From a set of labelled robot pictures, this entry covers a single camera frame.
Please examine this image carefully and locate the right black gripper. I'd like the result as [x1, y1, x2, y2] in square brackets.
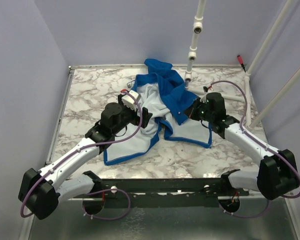
[183, 96, 215, 123]

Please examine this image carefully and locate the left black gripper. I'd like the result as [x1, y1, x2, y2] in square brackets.
[112, 95, 153, 136]

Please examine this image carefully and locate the blue jacket with white lining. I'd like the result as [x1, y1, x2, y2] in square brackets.
[103, 58, 212, 166]

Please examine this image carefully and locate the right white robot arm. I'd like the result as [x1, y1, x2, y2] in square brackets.
[184, 92, 300, 200]

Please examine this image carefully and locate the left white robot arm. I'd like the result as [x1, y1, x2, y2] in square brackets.
[18, 90, 152, 220]

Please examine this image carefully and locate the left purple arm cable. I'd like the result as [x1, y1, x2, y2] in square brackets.
[20, 90, 144, 219]

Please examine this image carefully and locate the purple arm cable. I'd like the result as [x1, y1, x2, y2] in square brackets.
[209, 80, 300, 200]
[20, 90, 144, 219]

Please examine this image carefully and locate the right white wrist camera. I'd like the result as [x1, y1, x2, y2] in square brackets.
[199, 96, 209, 104]

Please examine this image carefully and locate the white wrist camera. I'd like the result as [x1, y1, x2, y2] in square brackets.
[199, 96, 209, 104]
[121, 90, 141, 111]

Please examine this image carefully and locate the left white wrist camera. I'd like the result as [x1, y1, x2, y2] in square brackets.
[121, 90, 141, 111]

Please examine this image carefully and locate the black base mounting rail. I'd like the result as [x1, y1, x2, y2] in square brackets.
[83, 171, 249, 208]

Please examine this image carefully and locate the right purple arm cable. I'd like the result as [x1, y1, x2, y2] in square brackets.
[209, 80, 300, 200]

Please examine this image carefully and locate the white PVC pipe frame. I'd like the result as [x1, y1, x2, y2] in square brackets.
[184, 0, 300, 130]

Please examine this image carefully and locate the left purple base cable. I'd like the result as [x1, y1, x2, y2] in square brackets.
[82, 188, 131, 221]

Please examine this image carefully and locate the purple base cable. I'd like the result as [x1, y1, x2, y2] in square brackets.
[218, 198, 271, 218]
[82, 188, 131, 221]

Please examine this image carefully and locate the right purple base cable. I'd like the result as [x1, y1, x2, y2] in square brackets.
[218, 198, 271, 218]

